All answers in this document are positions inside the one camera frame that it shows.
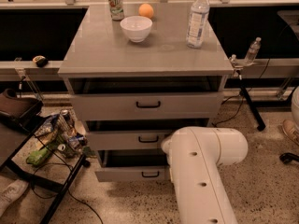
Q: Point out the grey drawer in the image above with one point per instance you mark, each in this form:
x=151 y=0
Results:
x=132 y=165
x=147 y=106
x=127 y=140

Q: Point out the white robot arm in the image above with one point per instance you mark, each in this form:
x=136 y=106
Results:
x=194 y=155

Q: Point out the grey drawer cabinet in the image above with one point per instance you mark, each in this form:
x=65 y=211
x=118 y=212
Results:
x=102 y=60

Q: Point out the white bowl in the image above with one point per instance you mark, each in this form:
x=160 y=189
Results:
x=136 y=28

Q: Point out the pile of snack packages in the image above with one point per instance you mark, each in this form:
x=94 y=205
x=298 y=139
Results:
x=63 y=133

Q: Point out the orange fruit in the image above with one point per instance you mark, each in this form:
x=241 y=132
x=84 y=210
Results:
x=146 y=10

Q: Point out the large clear water bottle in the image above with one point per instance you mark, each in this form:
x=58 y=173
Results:
x=197 y=22

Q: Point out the green soda can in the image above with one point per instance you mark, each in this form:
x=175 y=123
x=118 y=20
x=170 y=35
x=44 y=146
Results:
x=116 y=10

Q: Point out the black tripod leg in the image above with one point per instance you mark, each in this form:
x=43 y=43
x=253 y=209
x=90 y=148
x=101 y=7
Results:
x=253 y=109

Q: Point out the black tape measure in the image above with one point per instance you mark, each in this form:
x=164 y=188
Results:
x=40 y=61

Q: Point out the small water bottle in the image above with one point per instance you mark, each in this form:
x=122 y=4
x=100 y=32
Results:
x=252 y=51

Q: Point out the green snack bag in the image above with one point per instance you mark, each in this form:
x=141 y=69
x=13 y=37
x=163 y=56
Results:
x=42 y=153

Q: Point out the brown bag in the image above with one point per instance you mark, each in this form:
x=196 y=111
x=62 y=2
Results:
x=18 y=112

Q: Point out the tan shoe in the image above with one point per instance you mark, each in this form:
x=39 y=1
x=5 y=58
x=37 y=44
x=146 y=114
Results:
x=290 y=131

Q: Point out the black chair caster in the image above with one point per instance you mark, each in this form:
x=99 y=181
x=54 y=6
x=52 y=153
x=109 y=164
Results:
x=288 y=158

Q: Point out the white shoe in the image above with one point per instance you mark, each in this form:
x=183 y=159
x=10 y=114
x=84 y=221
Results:
x=11 y=194

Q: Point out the black metal table frame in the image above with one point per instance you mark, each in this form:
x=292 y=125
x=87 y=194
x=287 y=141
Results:
x=12 y=139

